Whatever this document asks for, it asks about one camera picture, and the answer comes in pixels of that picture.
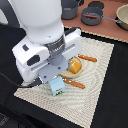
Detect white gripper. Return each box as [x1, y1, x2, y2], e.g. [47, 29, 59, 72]
[12, 27, 82, 83]

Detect light blue toy cup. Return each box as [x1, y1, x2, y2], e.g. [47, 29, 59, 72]
[49, 77, 65, 96]

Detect orange toy bread loaf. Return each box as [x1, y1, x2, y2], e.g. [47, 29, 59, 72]
[70, 60, 82, 74]

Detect brown toy sausage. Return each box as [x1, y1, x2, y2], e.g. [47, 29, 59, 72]
[83, 14, 100, 19]

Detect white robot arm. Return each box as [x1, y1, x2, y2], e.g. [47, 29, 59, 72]
[9, 0, 82, 82]

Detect beige round plate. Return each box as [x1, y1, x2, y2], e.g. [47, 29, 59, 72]
[61, 56, 83, 79]

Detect woven beige placemat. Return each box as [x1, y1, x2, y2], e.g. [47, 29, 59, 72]
[15, 37, 114, 128]

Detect dark grey pot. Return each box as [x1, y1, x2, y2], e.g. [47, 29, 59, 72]
[61, 0, 84, 20]

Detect pink brown mat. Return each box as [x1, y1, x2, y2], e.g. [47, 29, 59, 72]
[62, 0, 128, 42]

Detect black round lid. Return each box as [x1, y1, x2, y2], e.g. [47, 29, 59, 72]
[88, 1, 104, 9]

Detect beige pan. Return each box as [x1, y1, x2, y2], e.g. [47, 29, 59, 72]
[116, 4, 128, 30]

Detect black cable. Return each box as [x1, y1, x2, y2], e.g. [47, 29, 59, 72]
[0, 71, 44, 89]

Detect fork with orange handle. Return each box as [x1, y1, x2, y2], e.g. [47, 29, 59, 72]
[63, 78, 85, 89]

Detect knife with orange handle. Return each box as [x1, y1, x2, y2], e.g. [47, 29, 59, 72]
[78, 54, 97, 62]

